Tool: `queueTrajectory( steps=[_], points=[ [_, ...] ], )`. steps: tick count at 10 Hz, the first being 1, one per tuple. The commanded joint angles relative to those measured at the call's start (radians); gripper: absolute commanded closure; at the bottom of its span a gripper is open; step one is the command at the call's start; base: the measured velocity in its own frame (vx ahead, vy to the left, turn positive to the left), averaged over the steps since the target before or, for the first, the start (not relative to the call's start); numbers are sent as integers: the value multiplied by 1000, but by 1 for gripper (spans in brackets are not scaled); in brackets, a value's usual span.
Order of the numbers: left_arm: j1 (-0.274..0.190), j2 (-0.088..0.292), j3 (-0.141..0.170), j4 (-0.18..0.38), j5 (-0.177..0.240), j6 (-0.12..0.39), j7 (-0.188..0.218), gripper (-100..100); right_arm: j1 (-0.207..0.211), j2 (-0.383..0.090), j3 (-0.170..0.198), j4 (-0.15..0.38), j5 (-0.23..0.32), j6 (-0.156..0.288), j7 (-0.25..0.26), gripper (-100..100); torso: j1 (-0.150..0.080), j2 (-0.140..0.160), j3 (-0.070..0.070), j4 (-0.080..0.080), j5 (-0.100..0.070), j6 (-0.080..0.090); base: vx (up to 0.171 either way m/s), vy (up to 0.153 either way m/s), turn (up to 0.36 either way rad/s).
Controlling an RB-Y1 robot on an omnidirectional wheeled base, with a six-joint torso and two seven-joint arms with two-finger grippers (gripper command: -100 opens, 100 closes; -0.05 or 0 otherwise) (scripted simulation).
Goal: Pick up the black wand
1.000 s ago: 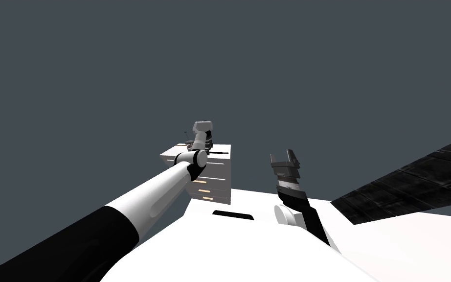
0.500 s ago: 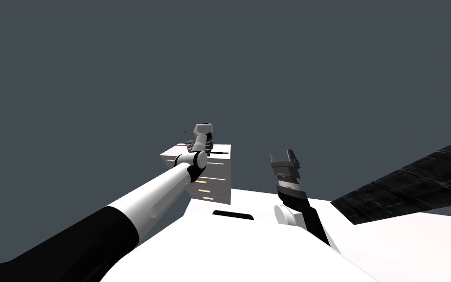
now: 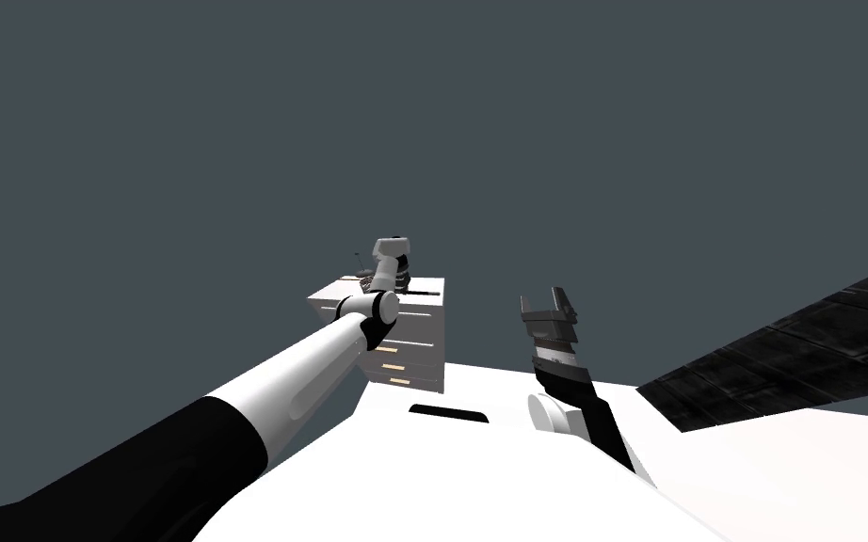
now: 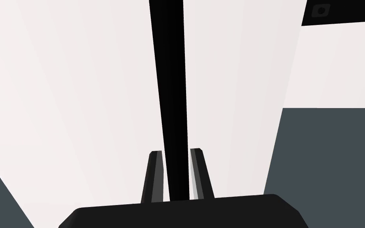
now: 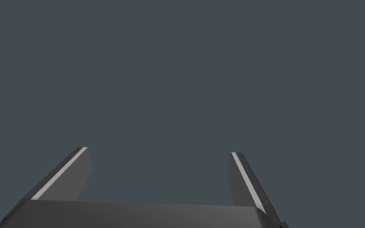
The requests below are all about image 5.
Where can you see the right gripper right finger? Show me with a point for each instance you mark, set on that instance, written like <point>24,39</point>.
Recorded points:
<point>241,187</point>

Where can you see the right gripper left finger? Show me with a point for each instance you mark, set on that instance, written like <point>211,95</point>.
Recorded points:
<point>69,180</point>

